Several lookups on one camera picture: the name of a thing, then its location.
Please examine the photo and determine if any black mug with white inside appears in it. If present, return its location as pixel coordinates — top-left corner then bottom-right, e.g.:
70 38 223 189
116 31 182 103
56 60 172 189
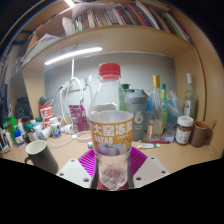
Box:
24 139 60 175

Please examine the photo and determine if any white bottle with blue label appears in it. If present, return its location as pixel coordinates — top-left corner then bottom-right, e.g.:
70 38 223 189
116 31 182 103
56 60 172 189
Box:
49 117 63 138

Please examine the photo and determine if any wooden shelf unit with books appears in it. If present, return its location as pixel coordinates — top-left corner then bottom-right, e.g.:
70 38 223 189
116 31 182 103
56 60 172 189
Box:
19 0 216 111

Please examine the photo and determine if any white wall power outlet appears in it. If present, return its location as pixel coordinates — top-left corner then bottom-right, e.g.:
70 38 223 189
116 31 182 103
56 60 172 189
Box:
63 78 93 93

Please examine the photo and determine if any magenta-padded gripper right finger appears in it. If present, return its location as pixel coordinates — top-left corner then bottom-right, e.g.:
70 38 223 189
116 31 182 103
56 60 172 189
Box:
127 145 171 189

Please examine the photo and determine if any white and green tube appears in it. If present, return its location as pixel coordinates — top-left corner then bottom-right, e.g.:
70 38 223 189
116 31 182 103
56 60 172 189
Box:
137 143 162 150

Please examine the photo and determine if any tall green bottle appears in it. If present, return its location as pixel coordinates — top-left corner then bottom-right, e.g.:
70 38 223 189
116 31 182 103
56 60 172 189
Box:
120 83 131 111

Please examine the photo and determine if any grey shaker bottle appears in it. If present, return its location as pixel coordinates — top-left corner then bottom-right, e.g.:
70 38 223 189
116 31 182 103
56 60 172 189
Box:
125 88 149 142

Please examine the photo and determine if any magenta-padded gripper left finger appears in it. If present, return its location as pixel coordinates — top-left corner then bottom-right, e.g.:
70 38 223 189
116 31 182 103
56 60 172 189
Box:
56 147 100 190

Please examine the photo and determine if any magenta pouch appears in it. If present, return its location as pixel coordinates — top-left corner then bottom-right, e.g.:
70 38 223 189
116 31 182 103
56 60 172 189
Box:
68 104 88 133

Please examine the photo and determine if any clear red-capped drink bottle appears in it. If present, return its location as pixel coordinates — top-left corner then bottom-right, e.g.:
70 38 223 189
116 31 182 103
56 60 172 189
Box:
88 62 135 191

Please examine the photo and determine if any clear glass bottle white cap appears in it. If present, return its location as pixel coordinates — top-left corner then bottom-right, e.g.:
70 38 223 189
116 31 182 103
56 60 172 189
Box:
183 73 198 121

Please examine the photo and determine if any white box with blue lid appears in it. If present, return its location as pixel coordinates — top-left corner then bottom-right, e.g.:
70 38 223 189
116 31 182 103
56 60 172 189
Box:
13 129 26 147

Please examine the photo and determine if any brown jar with white lid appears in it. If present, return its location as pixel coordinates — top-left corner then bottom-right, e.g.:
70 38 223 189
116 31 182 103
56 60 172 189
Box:
174 115 195 146

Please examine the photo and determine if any glass bottle with yellow cap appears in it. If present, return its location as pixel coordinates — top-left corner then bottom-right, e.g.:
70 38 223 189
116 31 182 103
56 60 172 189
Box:
147 74 165 141

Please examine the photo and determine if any white cable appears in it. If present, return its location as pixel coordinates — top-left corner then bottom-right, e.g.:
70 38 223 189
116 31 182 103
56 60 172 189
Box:
59 58 86 124

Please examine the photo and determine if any slim bottle with green cap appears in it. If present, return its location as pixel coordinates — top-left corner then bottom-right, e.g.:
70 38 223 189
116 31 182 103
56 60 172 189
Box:
160 83 170 134

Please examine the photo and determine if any brown mug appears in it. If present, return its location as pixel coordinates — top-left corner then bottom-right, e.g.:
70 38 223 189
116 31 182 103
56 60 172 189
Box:
190 119 217 148

